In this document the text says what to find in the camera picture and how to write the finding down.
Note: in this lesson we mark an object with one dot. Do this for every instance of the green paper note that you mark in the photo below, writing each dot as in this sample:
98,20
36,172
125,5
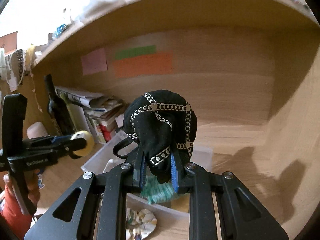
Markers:
134,52

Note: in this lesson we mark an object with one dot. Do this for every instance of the wooden upper shelf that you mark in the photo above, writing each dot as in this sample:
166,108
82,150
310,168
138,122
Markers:
109,21

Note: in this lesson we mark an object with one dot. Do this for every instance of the green striped sock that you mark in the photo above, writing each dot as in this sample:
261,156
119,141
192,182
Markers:
156,193

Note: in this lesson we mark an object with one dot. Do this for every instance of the yellow plush ball face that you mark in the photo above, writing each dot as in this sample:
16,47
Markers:
82,144

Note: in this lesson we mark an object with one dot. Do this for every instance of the orange paper note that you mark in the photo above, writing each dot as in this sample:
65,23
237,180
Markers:
151,64

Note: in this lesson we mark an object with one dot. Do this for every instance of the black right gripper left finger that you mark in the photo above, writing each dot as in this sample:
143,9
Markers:
94,206

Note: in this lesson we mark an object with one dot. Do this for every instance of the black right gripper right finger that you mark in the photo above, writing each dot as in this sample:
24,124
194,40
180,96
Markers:
220,203

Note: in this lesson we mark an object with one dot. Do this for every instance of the dark wine bottle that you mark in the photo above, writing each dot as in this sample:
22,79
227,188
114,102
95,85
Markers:
57,109

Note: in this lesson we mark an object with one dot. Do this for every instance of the beige cushion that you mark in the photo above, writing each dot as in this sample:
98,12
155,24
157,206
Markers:
36,130

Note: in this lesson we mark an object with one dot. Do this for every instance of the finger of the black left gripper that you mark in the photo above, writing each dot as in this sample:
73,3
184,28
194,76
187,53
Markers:
47,141
27,159

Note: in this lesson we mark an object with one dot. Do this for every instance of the fruit picture carton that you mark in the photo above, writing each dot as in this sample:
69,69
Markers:
98,135

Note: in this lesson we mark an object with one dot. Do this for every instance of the black pouch with chain trim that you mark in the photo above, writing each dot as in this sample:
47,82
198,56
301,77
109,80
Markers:
160,128

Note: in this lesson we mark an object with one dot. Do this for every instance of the left hand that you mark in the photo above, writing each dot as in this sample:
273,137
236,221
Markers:
32,184

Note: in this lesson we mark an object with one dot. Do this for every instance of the clear plastic storage bin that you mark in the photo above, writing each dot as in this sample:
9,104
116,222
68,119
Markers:
104,160

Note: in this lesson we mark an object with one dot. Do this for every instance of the red small box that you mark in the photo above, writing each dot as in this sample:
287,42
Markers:
108,131

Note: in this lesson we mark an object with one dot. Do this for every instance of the stack of papers and magazines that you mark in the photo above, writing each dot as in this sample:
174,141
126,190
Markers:
95,105

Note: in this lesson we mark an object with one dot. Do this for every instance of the white floral cloth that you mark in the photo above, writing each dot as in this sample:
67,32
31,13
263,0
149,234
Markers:
139,224

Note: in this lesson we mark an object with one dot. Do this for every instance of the pink paper note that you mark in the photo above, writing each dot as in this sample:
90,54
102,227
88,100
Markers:
94,62

